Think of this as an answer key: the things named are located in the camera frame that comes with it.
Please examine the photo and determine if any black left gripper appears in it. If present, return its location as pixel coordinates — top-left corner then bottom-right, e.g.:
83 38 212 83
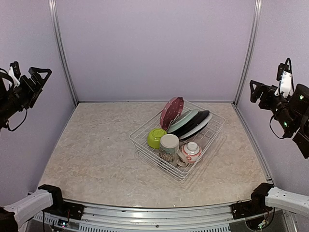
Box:
0 66 51 119

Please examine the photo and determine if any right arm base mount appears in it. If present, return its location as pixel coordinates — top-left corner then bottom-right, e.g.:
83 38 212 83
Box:
230 183 274 219

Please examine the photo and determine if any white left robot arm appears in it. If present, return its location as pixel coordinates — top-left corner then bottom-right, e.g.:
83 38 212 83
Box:
0 67 52 132

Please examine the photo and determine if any front aluminium rail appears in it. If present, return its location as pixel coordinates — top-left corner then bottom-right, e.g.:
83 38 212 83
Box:
25 202 261 232

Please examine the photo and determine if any red white floral bowl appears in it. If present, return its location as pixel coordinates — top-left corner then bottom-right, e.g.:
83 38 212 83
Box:
180 142 202 164

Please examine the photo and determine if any white red teal plate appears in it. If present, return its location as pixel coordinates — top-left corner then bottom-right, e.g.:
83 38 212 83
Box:
179 113 213 140

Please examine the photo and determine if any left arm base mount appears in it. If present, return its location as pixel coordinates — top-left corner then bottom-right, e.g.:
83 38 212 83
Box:
38 184 84 220

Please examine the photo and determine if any lime green bowl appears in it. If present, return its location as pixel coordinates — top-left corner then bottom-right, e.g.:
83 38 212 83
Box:
147 128 167 149

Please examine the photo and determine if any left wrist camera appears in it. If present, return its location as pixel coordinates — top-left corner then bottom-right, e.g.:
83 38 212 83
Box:
9 61 21 87

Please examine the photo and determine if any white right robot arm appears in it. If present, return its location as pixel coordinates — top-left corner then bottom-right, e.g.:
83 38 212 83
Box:
250 80 309 159

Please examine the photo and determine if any beige small cup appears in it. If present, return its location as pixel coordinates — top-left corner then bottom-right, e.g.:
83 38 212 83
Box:
176 149 188 167

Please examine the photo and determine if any aluminium frame post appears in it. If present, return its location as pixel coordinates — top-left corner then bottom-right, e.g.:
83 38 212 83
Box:
233 0 263 107
48 0 79 107

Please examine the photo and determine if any light teal flower plate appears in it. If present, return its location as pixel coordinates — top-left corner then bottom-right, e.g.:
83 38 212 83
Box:
167 109 199 133

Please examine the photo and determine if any right aluminium frame post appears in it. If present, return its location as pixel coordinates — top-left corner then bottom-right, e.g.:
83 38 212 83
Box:
233 0 263 107

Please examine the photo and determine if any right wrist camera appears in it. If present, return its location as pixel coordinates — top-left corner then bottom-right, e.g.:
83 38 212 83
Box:
275 58 295 99

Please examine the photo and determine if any white wire dish rack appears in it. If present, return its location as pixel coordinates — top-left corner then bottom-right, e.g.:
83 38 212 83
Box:
129 97 225 181

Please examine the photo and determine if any pink polka dot plate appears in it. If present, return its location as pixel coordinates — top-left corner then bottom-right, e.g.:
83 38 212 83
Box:
160 97 184 131

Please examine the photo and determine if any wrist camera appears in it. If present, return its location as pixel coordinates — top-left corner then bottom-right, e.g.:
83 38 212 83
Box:
275 58 295 99
9 61 21 87

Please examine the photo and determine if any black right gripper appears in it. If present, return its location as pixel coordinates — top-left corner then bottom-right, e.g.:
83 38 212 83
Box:
250 80 298 134

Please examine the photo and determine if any black rimmed plate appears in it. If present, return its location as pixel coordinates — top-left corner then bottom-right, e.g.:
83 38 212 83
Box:
171 110 210 137

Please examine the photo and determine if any tall patterned mug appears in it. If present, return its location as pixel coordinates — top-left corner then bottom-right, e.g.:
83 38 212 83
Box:
158 134 179 167

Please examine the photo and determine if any left aluminium frame post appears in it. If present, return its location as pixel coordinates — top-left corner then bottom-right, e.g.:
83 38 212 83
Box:
48 0 79 107

